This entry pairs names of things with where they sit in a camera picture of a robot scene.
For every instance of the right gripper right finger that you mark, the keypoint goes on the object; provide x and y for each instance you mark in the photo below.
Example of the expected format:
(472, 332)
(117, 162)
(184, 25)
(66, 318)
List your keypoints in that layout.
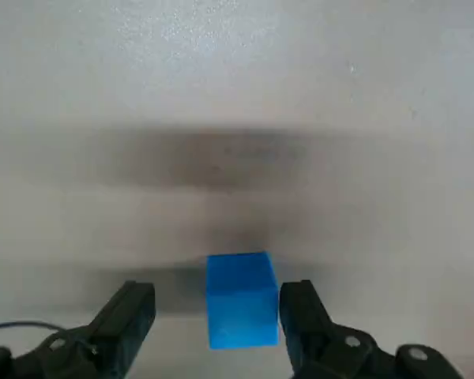
(308, 335)

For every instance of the blue magnetic block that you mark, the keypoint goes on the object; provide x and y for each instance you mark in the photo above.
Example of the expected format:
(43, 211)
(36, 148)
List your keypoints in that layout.
(241, 304)

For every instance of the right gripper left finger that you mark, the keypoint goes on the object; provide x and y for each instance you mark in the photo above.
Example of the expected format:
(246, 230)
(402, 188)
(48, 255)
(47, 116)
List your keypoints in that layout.
(118, 327)

